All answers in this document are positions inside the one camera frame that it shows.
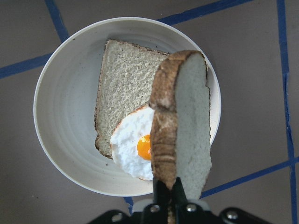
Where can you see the bread slice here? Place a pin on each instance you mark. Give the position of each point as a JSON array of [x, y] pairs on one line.
[[180, 133], [125, 84]]

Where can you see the bread slice on plate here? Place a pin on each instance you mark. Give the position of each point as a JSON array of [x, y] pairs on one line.
[[125, 84]]

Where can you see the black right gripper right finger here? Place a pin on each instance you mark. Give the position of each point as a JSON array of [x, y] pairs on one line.
[[179, 202]]

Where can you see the fried egg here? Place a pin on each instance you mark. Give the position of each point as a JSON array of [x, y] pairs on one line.
[[130, 144]]

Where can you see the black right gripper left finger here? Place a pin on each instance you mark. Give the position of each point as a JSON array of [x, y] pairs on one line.
[[161, 209]]

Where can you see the white round plate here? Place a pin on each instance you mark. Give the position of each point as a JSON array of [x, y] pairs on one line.
[[65, 100]]

